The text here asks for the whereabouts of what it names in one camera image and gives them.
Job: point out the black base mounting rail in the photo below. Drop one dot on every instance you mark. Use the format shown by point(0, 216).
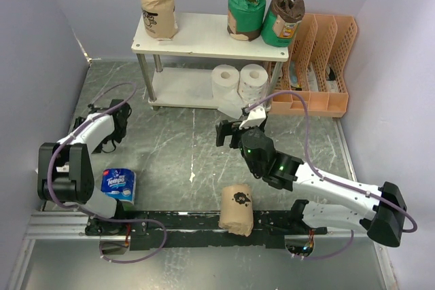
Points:
point(199, 229)

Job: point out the aluminium frame rail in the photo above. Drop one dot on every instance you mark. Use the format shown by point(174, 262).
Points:
point(64, 225)

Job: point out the orange plastic file organizer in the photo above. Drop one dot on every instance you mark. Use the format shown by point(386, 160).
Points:
point(315, 67)

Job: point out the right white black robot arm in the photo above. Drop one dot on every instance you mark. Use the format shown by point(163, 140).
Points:
point(376, 210)

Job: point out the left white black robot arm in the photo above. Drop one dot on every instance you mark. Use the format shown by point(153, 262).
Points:
point(64, 173)

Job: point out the beige roll cloud print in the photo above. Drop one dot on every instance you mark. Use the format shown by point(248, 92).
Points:
point(236, 212)

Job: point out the plain white toilet roll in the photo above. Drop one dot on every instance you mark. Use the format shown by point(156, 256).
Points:
point(225, 82)

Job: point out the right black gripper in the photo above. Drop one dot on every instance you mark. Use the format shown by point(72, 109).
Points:
point(226, 128)

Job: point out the blue Tempo wrapped roll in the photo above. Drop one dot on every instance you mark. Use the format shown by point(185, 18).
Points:
point(119, 183)

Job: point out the white two-tier shelf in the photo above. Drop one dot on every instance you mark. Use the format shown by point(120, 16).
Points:
point(199, 36)

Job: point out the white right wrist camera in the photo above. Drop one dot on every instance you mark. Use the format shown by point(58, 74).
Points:
point(255, 117)

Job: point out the green brown roll orange label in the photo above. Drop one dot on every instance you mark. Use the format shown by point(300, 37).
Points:
point(281, 22)

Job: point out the white roll pink dots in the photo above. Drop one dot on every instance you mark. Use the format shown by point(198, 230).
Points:
point(253, 82)

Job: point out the beige roll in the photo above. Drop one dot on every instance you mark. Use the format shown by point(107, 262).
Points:
point(159, 18)

